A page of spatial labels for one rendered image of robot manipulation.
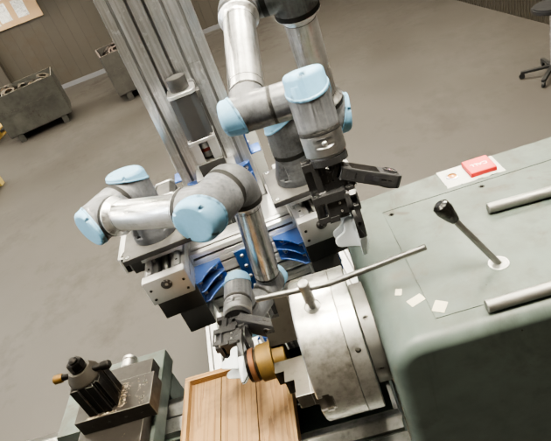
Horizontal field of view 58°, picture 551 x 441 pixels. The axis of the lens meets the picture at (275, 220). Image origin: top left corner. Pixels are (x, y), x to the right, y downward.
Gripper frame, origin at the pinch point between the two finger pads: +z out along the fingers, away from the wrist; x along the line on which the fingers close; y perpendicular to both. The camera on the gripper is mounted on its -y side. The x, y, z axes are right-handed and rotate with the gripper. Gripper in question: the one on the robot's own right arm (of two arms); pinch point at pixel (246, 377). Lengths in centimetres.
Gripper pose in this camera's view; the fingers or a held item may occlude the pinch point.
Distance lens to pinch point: 115.9
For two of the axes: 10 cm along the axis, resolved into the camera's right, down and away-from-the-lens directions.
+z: 0.6, 5.5, -8.3
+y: -9.5, 2.9, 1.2
